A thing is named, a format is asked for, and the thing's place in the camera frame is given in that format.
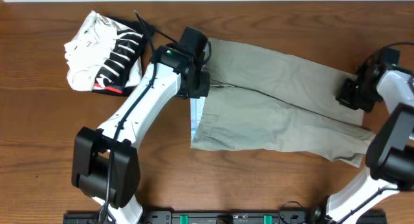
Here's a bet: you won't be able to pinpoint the khaki green shorts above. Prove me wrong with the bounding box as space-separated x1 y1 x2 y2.
191 38 375 167

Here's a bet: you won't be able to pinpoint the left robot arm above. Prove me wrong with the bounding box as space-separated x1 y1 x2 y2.
63 45 212 223

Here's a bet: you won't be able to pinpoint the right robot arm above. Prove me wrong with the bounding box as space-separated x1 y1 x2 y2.
313 65 413 224

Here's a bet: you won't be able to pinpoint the black white striped garment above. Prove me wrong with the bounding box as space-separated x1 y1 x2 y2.
92 17 147 96

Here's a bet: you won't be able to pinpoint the white folded garment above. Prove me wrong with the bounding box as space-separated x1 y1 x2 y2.
64 11 123 91

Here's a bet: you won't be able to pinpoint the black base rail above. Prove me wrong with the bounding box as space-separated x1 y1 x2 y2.
63 210 387 224

